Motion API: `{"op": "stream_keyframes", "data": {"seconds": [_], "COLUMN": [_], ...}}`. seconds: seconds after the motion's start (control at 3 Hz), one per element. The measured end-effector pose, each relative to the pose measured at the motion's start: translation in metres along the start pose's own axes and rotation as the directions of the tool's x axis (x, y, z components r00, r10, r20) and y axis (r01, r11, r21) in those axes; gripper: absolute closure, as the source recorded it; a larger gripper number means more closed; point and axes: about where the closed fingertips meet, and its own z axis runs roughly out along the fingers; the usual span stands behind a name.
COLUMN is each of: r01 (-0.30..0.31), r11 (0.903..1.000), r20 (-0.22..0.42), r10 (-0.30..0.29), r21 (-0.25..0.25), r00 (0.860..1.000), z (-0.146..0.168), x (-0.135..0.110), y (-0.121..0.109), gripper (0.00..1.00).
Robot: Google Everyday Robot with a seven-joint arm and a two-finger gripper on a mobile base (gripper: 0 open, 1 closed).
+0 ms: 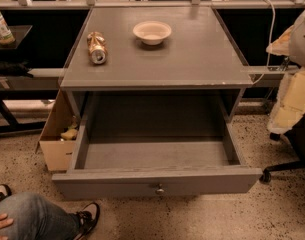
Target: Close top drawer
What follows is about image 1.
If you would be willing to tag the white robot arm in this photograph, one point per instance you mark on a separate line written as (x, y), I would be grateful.
(290, 106)

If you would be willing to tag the black white left shoe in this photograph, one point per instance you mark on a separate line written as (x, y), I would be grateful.
(5, 191)

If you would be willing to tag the black white shoe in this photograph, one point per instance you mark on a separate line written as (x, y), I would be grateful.
(5, 191)
(88, 218)

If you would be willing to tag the black white right shoe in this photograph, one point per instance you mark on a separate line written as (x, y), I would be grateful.
(88, 218)

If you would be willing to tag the brown cardboard box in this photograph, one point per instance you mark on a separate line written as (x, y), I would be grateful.
(57, 152)

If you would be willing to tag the grey top drawer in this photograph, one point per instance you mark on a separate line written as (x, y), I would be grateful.
(128, 143)

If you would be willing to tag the round metal drawer knob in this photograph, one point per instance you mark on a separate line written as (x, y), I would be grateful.
(160, 190)

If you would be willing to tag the grey wooden cabinet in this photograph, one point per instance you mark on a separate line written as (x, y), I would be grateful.
(197, 55)

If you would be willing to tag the yellow foam-padded gripper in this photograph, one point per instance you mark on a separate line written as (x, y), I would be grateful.
(302, 44)

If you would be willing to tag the yellow item in box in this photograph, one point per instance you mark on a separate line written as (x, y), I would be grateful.
(71, 131)

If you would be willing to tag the blue jeans leg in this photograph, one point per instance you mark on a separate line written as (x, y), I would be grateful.
(31, 217)

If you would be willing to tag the small black side table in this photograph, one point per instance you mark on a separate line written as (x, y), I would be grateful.
(14, 70)

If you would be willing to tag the white ceramic bowl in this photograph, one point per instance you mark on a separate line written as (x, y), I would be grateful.
(152, 32)

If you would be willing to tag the plastic drink bottle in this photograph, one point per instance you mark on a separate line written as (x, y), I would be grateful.
(6, 36)

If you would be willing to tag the crushed gold drink can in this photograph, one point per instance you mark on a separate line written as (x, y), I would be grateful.
(96, 47)

